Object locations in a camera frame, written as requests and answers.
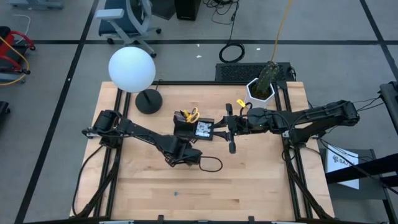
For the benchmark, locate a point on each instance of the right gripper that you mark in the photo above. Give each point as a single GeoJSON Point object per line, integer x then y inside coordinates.
{"type": "Point", "coordinates": [239, 127]}

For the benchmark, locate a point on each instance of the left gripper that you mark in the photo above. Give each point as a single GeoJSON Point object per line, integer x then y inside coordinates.
{"type": "Point", "coordinates": [185, 155]}

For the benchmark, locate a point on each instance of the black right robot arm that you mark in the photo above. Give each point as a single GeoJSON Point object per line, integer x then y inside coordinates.
{"type": "Point", "coordinates": [326, 112]}

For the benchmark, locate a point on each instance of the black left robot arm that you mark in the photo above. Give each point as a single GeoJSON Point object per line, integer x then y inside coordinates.
{"type": "Point", "coordinates": [140, 133]}

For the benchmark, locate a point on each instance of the black mesh desk organizer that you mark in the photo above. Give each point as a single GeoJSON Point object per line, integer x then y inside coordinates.
{"type": "Point", "coordinates": [183, 132]}

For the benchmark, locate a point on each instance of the grey and blue office chair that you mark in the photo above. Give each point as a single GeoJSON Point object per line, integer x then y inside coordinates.
{"type": "Point", "coordinates": [124, 28]}

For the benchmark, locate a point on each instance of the white hexagonal plant pot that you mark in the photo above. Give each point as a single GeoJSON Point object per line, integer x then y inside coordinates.
{"type": "Point", "coordinates": [250, 93]}

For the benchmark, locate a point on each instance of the black perforated panel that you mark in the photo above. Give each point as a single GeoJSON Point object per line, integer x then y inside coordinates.
{"type": "Point", "coordinates": [236, 71]}

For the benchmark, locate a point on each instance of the black table edge clip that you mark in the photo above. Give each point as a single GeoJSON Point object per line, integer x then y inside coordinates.
{"type": "Point", "coordinates": [160, 218]}
{"type": "Point", "coordinates": [251, 218]}

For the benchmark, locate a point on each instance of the green cactus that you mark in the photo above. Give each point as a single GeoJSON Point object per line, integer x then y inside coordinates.
{"type": "Point", "coordinates": [267, 77]}

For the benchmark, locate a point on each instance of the white globe table lamp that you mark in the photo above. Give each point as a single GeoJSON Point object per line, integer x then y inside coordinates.
{"type": "Point", "coordinates": [132, 70]}

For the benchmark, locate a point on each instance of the black computer tower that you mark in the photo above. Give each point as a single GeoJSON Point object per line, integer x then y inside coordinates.
{"type": "Point", "coordinates": [187, 9]}

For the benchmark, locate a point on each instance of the white paper sign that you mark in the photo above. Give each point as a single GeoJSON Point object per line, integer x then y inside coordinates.
{"type": "Point", "coordinates": [345, 174]}

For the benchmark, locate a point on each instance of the black beam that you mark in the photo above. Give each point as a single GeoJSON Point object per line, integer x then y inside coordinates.
{"type": "Point", "coordinates": [373, 166]}

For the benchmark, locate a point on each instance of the grey side table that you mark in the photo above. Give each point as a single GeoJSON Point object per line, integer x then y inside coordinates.
{"type": "Point", "coordinates": [373, 194]}

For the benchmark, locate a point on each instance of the black caster base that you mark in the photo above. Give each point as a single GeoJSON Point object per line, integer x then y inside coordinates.
{"type": "Point", "coordinates": [3, 109]}

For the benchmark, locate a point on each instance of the grey desk foot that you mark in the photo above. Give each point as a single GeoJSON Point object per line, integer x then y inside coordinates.
{"type": "Point", "coordinates": [37, 4]}

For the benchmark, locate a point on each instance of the red and black cart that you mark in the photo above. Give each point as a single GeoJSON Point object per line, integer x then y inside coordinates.
{"type": "Point", "coordinates": [7, 40]}

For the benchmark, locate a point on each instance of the black aluminium table frame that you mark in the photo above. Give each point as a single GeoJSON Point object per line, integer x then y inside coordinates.
{"type": "Point", "coordinates": [217, 83]}

